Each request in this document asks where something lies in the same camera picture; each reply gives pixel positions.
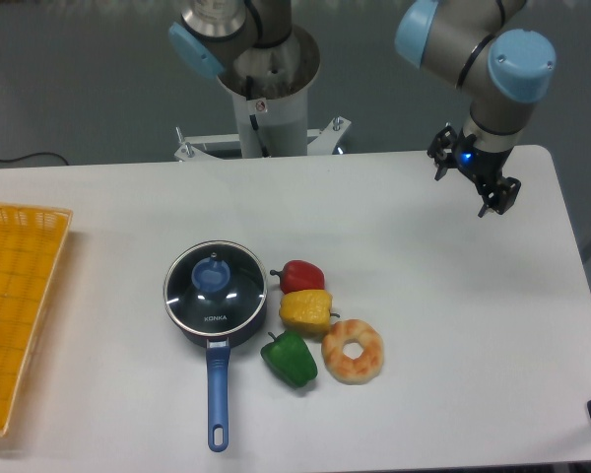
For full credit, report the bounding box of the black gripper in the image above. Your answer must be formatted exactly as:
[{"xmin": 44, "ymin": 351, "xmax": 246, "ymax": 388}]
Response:
[{"xmin": 427, "ymin": 123, "xmax": 521, "ymax": 218}]

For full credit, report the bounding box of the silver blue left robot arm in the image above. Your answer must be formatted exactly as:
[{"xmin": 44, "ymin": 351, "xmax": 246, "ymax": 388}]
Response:
[{"xmin": 168, "ymin": 1, "xmax": 531, "ymax": 214}]

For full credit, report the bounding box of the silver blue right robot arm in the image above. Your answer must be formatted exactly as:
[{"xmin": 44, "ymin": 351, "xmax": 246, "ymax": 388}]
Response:
[{"xmin": 394, "ymin": 1, "xmax": 557, "ymax": 197}]

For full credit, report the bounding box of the glass pot lid blue knob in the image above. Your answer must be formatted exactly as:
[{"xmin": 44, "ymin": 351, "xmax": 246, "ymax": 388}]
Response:
[{"xmin": 164, "ymin": 240, "xmax": 268, "ymax": 346}]

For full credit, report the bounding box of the red toy bell pepper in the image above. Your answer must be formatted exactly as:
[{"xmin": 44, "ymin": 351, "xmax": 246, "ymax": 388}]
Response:
[{"xmin": 270, "ymin": 259, "xmax": 325, "ymax": 294}]

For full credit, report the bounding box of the yellow toy bell pepper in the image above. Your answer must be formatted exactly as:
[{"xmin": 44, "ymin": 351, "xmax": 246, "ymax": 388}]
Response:
[{"xmin": 279, "ymin": 290, "xmax": 334, "ymax": 335}]

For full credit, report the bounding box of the green toy bell pepper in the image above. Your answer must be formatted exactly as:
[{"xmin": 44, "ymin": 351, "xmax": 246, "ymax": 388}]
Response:
[{"xmin": 260, "ymin": 330, "xmax": 318, "ymax": 388}]

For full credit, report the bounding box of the yellow wicker basket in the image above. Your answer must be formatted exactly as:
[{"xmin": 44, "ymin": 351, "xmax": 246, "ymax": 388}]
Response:
[{"xmin": 0, "ymin": 203, "xmax": 73, "ymax": 437}]

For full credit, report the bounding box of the toy shrimp ring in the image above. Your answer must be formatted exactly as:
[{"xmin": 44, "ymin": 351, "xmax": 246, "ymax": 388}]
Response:
[{"xmin": 320, "ymin": 318, "xmax": 385, "ymax": 385}]

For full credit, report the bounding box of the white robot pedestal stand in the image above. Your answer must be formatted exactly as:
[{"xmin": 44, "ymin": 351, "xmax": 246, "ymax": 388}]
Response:
[{"xmin": 173, "ymin": 24, "xmax": 352, "ymax": 163}]

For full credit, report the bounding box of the dark saucepan blue handle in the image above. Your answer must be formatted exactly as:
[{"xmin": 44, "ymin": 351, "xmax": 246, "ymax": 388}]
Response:
[{"xmin": 164, "ymin": 292, "xmax": 267, "ymax": 452}]

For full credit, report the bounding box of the black floor cable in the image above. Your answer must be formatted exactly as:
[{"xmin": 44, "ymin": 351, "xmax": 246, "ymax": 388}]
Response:
[{"xmin": 0, "ymin": 151, "xmax": 71, "ymax": 166}]

